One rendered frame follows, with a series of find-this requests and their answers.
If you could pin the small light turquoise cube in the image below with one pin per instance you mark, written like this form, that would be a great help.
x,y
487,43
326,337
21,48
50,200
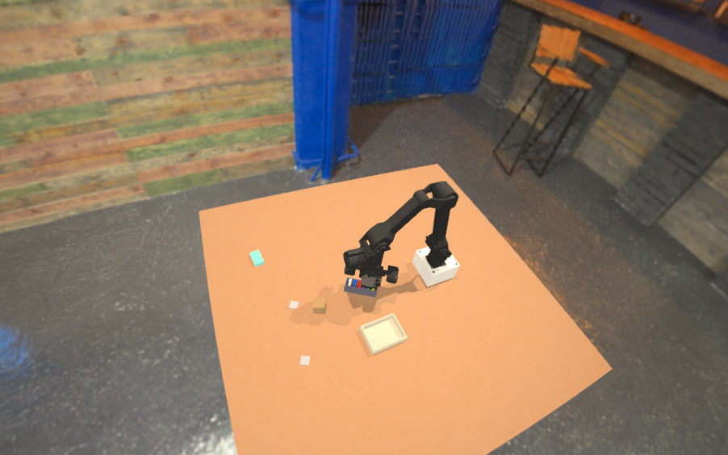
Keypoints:
x,y
256,257

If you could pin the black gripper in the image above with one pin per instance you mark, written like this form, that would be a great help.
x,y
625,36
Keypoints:
x,y
392,272

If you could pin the small orange cube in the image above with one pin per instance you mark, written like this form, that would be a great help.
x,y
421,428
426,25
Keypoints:
x,y
319,305

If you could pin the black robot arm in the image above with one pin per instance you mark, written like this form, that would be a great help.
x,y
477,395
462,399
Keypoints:
x,y
381,235

